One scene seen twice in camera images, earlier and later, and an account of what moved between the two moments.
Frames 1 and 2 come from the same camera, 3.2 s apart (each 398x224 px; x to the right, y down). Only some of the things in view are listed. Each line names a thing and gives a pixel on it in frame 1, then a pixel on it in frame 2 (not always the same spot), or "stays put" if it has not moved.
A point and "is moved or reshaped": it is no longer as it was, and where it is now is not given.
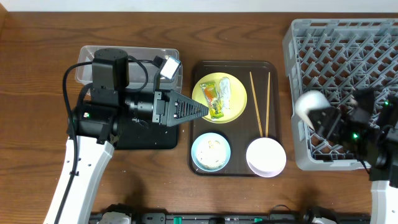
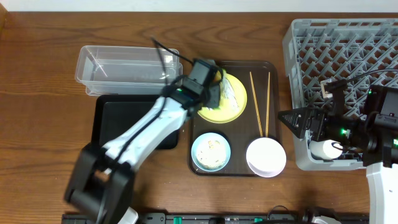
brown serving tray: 260,119 stays put
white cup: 309,99 -> 328,149
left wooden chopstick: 257,112 stays put
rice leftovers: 211,153 stays put
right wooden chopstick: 268,105 stays put
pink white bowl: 266,157 stays put
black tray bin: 142,134 -> 112,114
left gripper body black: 158,107 -> 214,97
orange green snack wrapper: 214,102 is moved or reshaped
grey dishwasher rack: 336,56 stays put
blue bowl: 211,152 stays put
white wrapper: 224,93 is moved or reshaped
